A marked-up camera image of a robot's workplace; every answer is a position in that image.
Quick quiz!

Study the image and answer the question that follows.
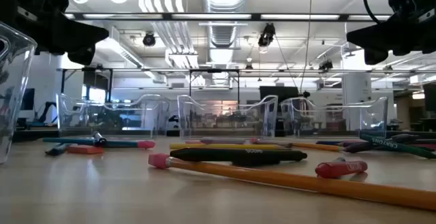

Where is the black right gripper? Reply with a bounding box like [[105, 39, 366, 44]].
[[346, 0, 436, 65]]

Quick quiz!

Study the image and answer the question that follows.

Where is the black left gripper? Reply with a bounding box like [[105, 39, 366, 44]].
[[0, 0, 110, 66]]

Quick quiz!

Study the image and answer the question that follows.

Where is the blue pencil pink eraser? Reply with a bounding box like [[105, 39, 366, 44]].
[[43, 137, 157, 150]]

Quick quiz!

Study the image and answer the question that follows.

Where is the green crayon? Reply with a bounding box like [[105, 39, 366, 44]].
[[359, 133, 436, 159]]

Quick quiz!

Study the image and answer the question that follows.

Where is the purple pen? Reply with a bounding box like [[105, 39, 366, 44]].
[[343, 141, 375, 154]]

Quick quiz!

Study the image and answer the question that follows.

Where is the yellow pencil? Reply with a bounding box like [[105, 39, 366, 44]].
[[169, 143, 290, 150]]

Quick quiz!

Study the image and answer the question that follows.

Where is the black ceiling spotlight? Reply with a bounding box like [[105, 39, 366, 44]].
[[142, 31, 157, 47], [258, 22, 276, 48]]

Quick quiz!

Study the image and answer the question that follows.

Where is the clear plastic bin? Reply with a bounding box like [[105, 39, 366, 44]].
[[56, 93, 171, 140], [176, 94, 279, 140], [0, 22, 37, 165], [279, 96, 389, 139]]

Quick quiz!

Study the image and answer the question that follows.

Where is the dark grey crayon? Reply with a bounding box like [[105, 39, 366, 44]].
[[391, 133, 436, 145]]

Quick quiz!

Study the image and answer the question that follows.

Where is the orange red eraser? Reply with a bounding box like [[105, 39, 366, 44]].
[[66, 144, 105, 155]]

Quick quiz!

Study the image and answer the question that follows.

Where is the blue crayon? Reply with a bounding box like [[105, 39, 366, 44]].
[[45, 143, 73, 157]]

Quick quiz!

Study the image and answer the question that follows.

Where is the black overhead crossbar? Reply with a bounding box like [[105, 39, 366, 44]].
[[64, 12, 391, 22]]

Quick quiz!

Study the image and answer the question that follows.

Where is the red crayon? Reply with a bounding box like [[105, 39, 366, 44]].
[[315, 160, 369, 179]]

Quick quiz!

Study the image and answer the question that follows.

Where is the light blue pen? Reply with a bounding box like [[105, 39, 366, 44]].
[[200, 137, 247, 145]]

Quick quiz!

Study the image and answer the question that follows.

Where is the orange pencil pink eraser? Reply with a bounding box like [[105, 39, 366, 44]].
[[148, 153, 436, 212]]

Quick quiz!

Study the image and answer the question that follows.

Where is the thick black pen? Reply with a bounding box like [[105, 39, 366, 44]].
[[169, 148, 308, 167]]

